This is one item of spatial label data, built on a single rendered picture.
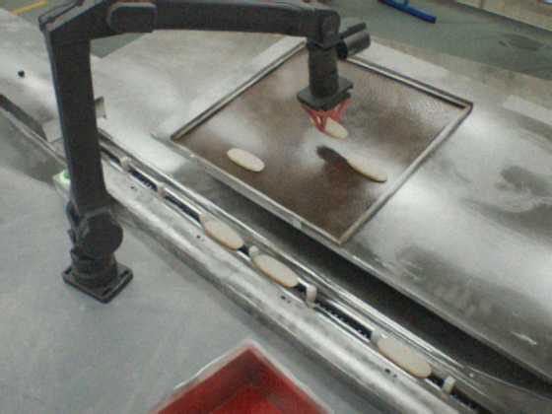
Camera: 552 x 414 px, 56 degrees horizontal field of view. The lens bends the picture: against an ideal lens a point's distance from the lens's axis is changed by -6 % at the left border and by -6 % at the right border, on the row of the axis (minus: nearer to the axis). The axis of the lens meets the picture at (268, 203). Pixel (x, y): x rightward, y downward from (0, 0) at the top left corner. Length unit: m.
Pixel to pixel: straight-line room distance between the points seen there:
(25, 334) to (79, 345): 0.11
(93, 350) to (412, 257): 0.58
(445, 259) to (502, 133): 0.37
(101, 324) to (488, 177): 0.79
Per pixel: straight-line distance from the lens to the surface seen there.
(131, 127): 1.49
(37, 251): 1.19
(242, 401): 0.88
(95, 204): 0.94
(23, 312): 1.08
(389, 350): 0.91
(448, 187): 1.11
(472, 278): 0.99
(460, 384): 0.91
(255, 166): 1.15
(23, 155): 1.49
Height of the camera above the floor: 1.60
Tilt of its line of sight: 41 degrees down
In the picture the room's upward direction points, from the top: 1 degrees counter-clockwise
